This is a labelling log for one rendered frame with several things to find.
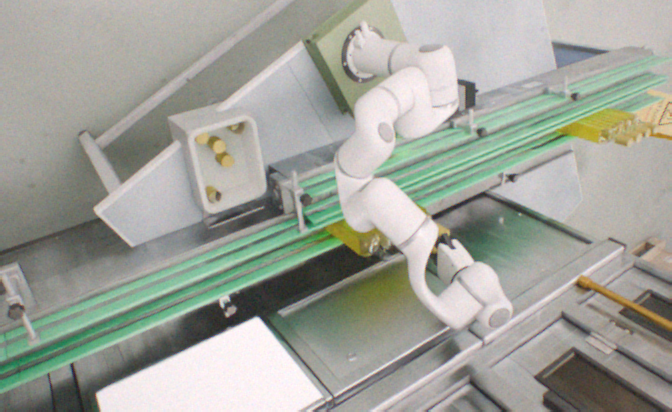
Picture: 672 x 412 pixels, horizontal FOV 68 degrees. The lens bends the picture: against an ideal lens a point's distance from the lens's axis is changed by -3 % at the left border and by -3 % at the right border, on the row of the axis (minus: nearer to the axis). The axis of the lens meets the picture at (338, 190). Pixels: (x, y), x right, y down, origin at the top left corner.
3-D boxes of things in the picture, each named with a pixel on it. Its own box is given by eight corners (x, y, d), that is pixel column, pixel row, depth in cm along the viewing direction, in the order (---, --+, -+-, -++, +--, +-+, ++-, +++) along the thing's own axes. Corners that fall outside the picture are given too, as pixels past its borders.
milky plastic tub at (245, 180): (195, 204, 135) (206, 216, 128) (175, 124, 124) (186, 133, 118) (254, 183, 143) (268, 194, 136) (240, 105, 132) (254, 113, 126)
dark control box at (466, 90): (440, 106, 172) (458, 111, 166) (440, 83, 169) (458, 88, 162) (458, 100, 176) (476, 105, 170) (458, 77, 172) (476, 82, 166)
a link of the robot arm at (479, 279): (457, 306, 97) (494, 271, 96) (432, 275, 106) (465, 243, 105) (496, 339, 104) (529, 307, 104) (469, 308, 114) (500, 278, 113)
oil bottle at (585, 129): (553, 130, 192) (624, 152, 170) (555, 116, 189) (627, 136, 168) (563, 127, 194) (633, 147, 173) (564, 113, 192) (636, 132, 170)
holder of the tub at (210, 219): (199, 220, 138) (210, 232, 132) (176, 124, 125) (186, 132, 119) (257, 199, 145) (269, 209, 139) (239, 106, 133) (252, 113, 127)
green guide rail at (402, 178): (298, 212, 138) (313, 224, 132) (298, 209, 138) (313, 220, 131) (649, 74, 217) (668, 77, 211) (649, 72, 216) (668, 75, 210)
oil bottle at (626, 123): (572, 123, 197) (642, 143, 175) (573, 109, 194) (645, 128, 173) (580, 119, 199) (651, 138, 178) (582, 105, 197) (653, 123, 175)
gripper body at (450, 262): (482, 297, 116) (457, 270, 126) (484, 260, 111) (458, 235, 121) (452, 306, 114) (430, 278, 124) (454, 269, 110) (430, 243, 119)
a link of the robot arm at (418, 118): (398, 88, 104) (411, 156, 113) (460, 44, 117) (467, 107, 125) (363, 84, 110) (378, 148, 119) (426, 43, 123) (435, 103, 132)
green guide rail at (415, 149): (295, 188, 135) (310, 198, 129) (294, 184, 134) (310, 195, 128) (652, 57, 213) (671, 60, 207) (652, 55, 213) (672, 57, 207)
